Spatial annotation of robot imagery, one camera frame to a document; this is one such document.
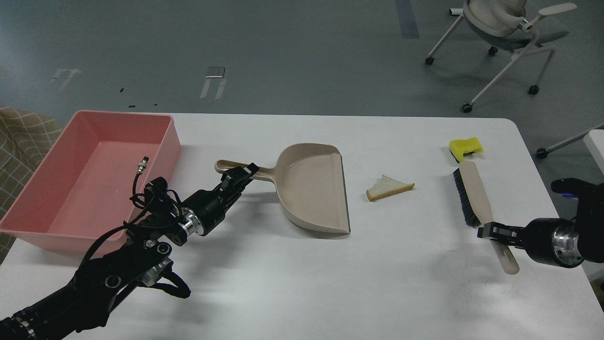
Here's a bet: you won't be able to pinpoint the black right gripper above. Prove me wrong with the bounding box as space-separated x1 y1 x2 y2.
477 218 583 269

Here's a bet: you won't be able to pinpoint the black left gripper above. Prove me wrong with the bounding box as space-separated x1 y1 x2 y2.
179 163 259 237

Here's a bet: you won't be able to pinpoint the beige hand brush black bristles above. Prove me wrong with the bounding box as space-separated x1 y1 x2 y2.
453 161 520 275

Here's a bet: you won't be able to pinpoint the beige plastic dustpan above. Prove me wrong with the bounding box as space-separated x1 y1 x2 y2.
215 143 351 236

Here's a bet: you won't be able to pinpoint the yellow green sponge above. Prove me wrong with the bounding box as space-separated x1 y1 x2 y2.
449 137 484 163

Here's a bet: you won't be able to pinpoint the triangular bread slice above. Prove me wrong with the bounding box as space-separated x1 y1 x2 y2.
365 175 416 202

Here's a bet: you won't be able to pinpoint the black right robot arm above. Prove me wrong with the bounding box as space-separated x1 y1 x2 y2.
478 178 604 268

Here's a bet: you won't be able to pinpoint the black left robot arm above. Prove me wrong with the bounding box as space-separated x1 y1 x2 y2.
1 163 259 340

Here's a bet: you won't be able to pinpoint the pink plastic bin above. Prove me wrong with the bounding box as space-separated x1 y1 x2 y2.
1 110 181 253

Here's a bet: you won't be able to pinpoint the white office chair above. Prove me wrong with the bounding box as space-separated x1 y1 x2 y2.
424 0 578 113

